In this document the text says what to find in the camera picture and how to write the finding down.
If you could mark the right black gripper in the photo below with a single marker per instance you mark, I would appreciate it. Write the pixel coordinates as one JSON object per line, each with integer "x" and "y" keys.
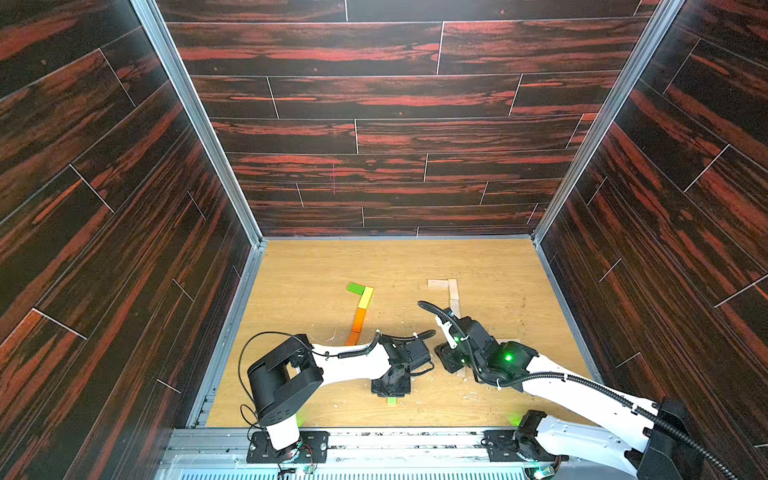
{"x": 452, "y": 357}

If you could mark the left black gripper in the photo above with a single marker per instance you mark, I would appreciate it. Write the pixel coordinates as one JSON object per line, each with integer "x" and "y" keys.
{"x": 405, "y": 390}

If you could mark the orange block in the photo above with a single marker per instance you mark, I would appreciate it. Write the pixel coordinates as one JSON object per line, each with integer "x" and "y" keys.
{"x": 358, "y": 320}
{"x": 353, "y": 338}

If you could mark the yellow block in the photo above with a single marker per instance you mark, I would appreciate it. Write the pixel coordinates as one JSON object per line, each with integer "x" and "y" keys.
{"x": 365, "y": 298}

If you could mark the natural wood block crosswise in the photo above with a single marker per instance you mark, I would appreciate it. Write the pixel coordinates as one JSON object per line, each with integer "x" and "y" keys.
{"x": 438, "y": 284}

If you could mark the short green block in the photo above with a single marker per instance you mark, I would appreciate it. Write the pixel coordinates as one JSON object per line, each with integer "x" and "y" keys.
{"x": 355, "y": 288}

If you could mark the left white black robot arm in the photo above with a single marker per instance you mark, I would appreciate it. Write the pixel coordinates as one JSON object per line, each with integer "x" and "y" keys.
{"x": 285, "y": 378}

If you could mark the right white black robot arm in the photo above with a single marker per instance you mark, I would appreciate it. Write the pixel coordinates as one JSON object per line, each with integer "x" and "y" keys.
{"x": 637, "y": 436}

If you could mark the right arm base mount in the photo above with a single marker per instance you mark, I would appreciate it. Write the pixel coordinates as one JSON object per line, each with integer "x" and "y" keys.
{"x": 501, "y": 445}

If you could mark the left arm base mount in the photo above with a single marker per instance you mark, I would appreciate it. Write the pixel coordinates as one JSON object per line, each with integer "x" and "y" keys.
{"x": 311, "y": 448}

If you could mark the aluminium front rail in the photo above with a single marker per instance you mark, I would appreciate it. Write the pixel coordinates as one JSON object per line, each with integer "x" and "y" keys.
{"x": 352, "y": 453}

